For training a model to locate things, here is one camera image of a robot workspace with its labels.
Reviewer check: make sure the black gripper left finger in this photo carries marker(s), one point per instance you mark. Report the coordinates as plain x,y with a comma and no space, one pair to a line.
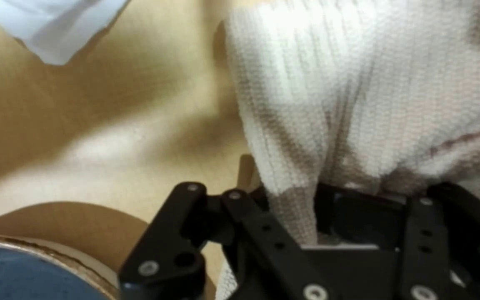
168,260

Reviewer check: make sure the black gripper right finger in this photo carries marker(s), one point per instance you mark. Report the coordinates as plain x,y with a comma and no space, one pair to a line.
463,243

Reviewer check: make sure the beige cloth towel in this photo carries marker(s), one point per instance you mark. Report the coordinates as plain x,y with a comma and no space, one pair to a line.
391,83

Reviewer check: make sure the dark teal plate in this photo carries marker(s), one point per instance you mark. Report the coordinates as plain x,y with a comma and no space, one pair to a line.
24,272

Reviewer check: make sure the white paper napkin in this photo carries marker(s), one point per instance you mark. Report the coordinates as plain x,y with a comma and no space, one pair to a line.
58,22

